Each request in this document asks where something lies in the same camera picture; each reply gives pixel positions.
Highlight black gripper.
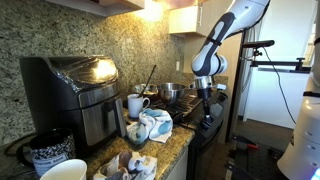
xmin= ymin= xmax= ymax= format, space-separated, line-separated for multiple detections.
xmin=197 ymin=87 xmax=215 ymax=128

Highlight metal stove grate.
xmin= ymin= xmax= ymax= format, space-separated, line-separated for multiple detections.
xmin=149 ymin=93 xmax=201 ymax=116

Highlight black stove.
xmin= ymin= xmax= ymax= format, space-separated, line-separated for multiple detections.
xmin=146 ymin=89 xmax=231 ymax=180

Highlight deep steel pot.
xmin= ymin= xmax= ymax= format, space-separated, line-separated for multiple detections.
xmin=156 ymin=82 xmax=195 ymax=104

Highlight black stand pole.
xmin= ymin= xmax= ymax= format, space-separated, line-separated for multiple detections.
xmin=226 ymin=29 xmax=248 ymax=141

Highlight blue and white cloth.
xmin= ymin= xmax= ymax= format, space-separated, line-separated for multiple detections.
xmin=126 ymin=107 xmax=174 ymax=145

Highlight white lower cabinets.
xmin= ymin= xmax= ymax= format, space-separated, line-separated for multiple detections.
xmin=163 ymin=148 xmax=189 ymax=180

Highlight shallow steel bowl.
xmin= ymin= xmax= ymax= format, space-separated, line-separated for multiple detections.
xmin=132 ymin=83 xmax=159 ymax=97

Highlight dark blue robot platform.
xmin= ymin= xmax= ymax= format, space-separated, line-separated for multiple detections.
xmin=224 ymin=133 xmax=291 ymax=180

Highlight dark long utensil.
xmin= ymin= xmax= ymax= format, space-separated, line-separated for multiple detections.
xmin=138 ymin=64 xmax=158 ymax=98

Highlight white mug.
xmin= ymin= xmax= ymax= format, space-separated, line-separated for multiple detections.
xmin=127 ymin=93 xmax=151 ymax=120

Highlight white and brown cloth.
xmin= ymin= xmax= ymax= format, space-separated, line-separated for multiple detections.
xmin=92 ymin=149 xmax=158 ymax=180

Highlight beige upper cabinet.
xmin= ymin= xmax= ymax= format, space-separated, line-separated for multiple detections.
xmin=168 ymin=0 xmax=234 ymax=38

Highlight black air fryer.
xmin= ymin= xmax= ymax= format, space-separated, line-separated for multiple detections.
xmin=19 ymin=54 xmax=128 ymax=156

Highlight white paper cup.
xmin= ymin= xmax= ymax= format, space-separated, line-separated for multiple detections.
xmin=39 ymin=158 xmax=88 ymax=180

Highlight black speckled mug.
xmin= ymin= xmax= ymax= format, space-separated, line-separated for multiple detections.
xmin=16 ymin=128 xmax=78 ymax=178

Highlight white upper cabinet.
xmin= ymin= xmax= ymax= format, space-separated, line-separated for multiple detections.
xmin=44 ymin=0 xmax=146 ymax=18

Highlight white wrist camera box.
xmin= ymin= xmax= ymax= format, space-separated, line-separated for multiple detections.
xmin=213 ymin=83 xmax=228 ymax=92

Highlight red handled tool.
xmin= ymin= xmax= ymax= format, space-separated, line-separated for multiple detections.
xmin=233 ymin=134 xmax=260 ymax=150

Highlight black camera cable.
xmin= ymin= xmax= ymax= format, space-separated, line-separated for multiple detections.
xmin=263 ymin=46 xmax=298 ymax=126

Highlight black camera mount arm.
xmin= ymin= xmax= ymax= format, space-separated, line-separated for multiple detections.
xmin=246 ymin=48 xmax=313 ymax=74

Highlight black camera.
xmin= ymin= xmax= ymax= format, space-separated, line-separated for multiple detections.
xmin=242 ymin=39 xmax=276 ymax=49

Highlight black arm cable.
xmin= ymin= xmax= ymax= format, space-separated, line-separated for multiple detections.
xmin=231 ymin=1 xmax=270 ymax=38

